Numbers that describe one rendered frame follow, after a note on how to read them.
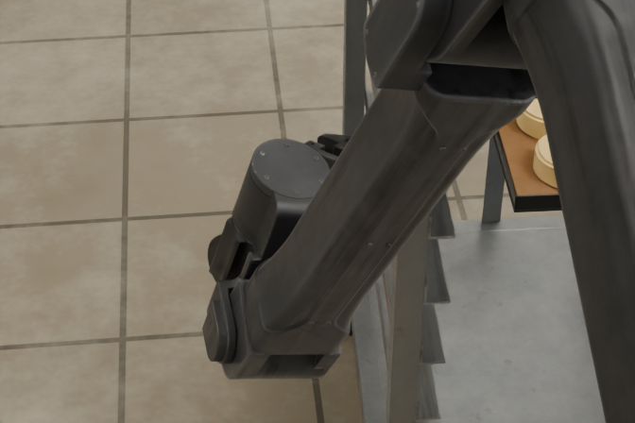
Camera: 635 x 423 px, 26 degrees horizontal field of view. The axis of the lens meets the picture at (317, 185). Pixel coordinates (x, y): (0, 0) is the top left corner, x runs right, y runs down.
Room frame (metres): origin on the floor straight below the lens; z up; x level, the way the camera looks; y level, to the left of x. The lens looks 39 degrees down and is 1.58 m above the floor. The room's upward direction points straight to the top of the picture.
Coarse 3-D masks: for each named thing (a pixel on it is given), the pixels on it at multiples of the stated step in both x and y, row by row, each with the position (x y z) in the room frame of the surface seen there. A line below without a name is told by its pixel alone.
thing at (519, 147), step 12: (516, 120) 0.86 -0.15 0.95; (504, 132) 0.84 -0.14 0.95; (516, 132) 0.84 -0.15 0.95; (504, 144) 0.83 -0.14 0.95; (516, 144) 0.83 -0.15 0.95; (528, 144) 0.83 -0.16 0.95; (516, 156) 0.81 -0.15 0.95; (528, 156) 0.81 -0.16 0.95; (516, 168) 0.80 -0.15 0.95; (528, 168) 0.80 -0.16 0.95; (516, 180) 0.79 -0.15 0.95; (528, 180) 0.79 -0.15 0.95; (540, 180) 0.79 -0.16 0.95; (516, 192) 0.77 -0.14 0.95; (528, 192) 0.77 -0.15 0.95; (540, 192) 0.77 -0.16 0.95; (552, 192) 0.77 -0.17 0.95
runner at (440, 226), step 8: (440, 200) 1.09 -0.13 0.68; (440, 208) 1.08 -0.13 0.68; (448, 208) 1.08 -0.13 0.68; (432, 216) 1.07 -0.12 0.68; (440, 216) 1.07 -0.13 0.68; (448, 216) 1.07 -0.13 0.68; (432, 224) 1.05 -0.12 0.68; (440, 224) 1.05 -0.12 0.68; (448, 224) 1.05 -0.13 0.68; (432, 232) 1.04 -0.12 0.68; (440, 232) 1.04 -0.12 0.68; (448, 232) 1.04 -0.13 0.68
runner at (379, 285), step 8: (376, 288) 1.43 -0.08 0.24; (384, 288) 1.44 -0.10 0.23; (376, 296) 1.42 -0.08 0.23; (384, 296) 1.42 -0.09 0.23; (384, 304) 1.41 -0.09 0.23; (384, 312) 1.39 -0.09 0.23; (384, 320) 1.35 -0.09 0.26; (384, 328) 1.33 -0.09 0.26; (384, 336) 1.33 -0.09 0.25; (384, 344) 1.32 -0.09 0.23
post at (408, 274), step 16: (416, 240) 1.03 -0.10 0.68; (400, 256) 1.03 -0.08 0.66; (416, 256) 1.03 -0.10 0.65; (400, 272) 1.03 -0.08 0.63; (416, 272) 1.03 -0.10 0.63; (400, 288) 1.03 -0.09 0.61; (416, 288) 1.03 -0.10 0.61; (400, 304) 1.03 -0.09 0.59; (416, 304) 1.03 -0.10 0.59; (400, 320) 1.03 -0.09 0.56; (416, 320) 1.03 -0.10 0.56; (400, 336) 1.03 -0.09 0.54; (416, 336) 1.03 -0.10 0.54; (400, 352) 1.03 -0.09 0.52; (416, 352) 1.03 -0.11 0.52; (400, 368) 1.03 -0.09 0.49; (416, 368) 1.03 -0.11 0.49; (400, 384) 1.03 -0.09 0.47; (416, 384) 1.03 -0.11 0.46; (400, 400) 1.03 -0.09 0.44; (416, 400) 1.04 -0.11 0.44; (400, 416) 1.03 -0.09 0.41
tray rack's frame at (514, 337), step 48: (480, 240) 1.63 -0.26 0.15; (528, 240) 1.63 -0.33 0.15; (480, 288) 1.52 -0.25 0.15; (528, 288) 1.52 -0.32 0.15; (576, 288) 1.52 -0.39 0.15; (480, 336) 1.42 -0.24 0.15; (528, 336) 1.42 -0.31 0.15; (576, 336) 1.42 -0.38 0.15; (384, 384) 1.33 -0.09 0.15; (480, 384) 1.33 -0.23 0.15; (528, 384) 1.33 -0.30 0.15; (576, 384) 1.33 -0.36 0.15
